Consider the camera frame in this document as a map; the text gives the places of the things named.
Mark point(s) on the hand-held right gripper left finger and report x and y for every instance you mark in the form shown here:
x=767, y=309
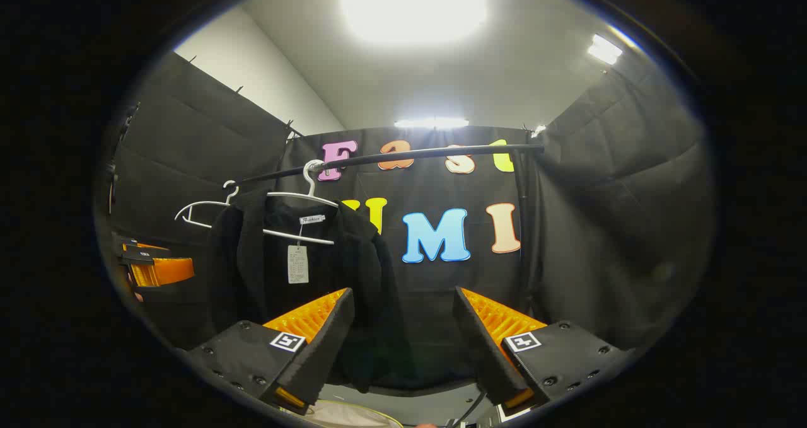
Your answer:
x=321, y=352

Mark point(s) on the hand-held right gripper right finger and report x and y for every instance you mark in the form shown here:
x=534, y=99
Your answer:
x=482, y=346

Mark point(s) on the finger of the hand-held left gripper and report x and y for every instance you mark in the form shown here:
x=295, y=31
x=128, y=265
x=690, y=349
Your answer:
x=142, y=246
x=164, y=271

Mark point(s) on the white laundry hamper yellow rim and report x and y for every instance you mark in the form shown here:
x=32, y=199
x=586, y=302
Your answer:
x=347, y=417

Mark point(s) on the black knit garment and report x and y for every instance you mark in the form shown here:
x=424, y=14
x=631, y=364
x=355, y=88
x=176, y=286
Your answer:
x=353, y=270

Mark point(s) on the white clothes hanger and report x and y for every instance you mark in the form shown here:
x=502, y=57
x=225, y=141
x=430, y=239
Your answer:
x=309, y=179
x=189, y=210

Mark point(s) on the black clothes rack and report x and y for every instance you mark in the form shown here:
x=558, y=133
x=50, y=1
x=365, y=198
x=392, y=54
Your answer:
x=441, y=153

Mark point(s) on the white paper garment tag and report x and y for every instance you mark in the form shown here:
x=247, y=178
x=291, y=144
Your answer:
x=298, y=264

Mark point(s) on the black backdrop cloth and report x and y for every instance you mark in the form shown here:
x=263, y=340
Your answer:
x=605, y=226

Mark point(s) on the long strip ceiling light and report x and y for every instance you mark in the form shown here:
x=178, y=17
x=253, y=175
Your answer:
x=432, y=123

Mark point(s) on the small rectangular ceiling light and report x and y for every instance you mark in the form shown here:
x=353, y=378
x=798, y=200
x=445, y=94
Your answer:
x=605, y=48

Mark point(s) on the large round ceiling light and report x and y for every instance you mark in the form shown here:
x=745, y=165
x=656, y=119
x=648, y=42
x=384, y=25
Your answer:
x=413, y=5

